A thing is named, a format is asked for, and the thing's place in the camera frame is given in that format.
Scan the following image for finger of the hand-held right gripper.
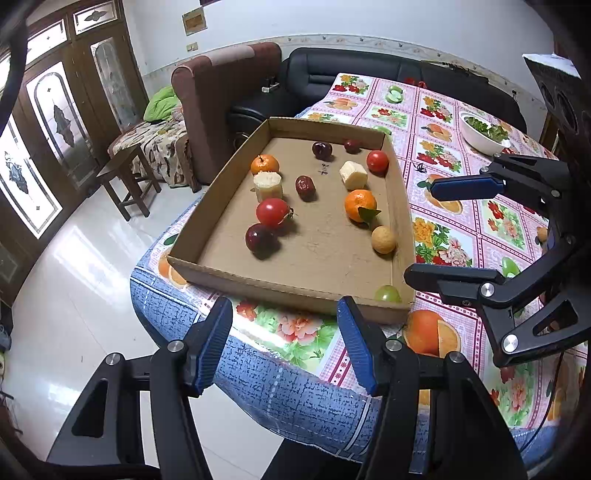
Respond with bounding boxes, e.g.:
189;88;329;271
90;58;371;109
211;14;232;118
403;233;591;368
429;154;580;259

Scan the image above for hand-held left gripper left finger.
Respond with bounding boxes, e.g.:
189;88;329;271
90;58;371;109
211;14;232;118
46;296;234;480

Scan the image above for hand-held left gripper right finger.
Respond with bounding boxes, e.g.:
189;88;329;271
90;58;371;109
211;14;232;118
336;295;529;480

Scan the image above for yellow round fruit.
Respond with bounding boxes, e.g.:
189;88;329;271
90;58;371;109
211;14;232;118
372;225;398;254

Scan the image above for mandarin with green leaf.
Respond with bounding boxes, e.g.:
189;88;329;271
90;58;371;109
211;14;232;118
344;189;382;225

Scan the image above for wooden tray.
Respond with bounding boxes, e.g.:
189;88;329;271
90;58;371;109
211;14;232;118
167;117;416;325

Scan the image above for large dark red plum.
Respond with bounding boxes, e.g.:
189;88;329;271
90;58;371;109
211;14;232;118
245;223;278;254

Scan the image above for red tomato with stem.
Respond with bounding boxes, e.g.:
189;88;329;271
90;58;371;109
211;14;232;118
256;198;295;228

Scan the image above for dark cherry tomato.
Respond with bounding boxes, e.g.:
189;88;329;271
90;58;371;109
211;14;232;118
295;175;317;201

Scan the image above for orange mandarin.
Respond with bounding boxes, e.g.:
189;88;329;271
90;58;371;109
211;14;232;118
250;154;280;176

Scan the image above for fruit printed tablecloth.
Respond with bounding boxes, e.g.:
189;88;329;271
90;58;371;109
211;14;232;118
130;73;591;462

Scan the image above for white bowl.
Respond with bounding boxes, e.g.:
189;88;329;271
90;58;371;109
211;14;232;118
459;111;511;155

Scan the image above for green leafy vegetables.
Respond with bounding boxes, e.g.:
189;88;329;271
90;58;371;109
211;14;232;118
465;116;509;141

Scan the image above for blue patterned tablecloth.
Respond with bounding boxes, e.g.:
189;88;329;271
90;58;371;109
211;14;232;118
130;265;591;476

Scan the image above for black leather sofa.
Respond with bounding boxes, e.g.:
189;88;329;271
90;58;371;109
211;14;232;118
231;47;527;153

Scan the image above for wooden stool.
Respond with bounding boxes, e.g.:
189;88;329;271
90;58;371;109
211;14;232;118
96;143;162;222

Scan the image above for floral blanket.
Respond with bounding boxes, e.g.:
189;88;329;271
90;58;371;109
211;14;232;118
107;111;190;188

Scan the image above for brown armchair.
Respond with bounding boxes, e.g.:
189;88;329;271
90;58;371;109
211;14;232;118
172;42;283;192

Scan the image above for green cushion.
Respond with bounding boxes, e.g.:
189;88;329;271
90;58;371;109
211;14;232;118
144;85;178;123

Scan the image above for wooden glass door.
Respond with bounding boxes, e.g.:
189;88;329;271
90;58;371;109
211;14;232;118
0;0;148;296

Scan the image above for black cable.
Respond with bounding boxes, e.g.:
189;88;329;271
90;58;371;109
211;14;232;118
519;353;566;446

